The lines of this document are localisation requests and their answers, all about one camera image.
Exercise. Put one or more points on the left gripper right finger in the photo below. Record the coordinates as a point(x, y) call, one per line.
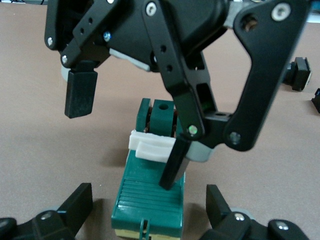
point(240, 225)

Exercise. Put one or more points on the brown paper table cover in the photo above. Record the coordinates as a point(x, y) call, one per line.
point(37, 150)

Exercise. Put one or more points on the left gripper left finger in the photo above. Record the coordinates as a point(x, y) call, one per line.
point(45, 225)

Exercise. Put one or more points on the red mushroom button orange block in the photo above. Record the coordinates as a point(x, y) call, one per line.
point(298, 73)

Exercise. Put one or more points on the red mushroom button blue block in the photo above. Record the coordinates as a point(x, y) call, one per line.
point(317, 101)

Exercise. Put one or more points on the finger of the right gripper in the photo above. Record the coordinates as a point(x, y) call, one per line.
point(82, 47)
point(265, 75)

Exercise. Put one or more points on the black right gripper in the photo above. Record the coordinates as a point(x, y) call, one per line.
point(195, 22)

